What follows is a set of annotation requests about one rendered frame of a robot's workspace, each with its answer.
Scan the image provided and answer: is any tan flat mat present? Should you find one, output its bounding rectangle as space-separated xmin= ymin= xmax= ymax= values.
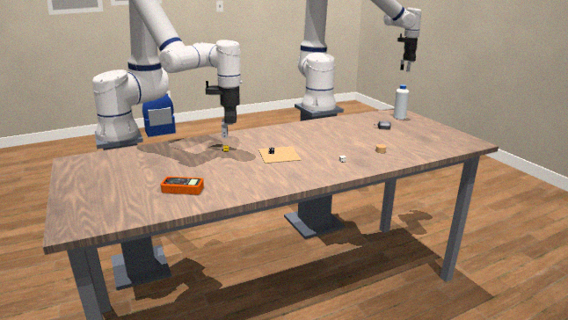
xmin=259 ymin=147 xmax=301 ymax=164

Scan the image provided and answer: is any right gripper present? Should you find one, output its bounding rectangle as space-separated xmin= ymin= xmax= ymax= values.
xmin=206 ymin=76 xmax=243 ymax=138

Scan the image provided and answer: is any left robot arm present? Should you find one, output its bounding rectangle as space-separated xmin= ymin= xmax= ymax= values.
xmin=297 ymin=0 xmax=421 ymax=111

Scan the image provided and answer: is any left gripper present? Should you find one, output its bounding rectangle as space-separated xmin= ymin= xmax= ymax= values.
xmin=397 ymin=30 xmax=419 ymax=72

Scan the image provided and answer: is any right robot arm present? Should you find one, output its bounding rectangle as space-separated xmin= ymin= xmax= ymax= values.
xmin=92 ymin=0 xmax=241 ymax=142

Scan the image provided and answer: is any tan cylinder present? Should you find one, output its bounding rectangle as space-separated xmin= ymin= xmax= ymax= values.
xmin=375 ymin=144 xmax=386 ymax=153

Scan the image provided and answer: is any orange digital multimeter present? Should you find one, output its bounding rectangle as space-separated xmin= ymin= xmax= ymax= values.
xmin=161 ymin=177 xmax=204 ymax=194

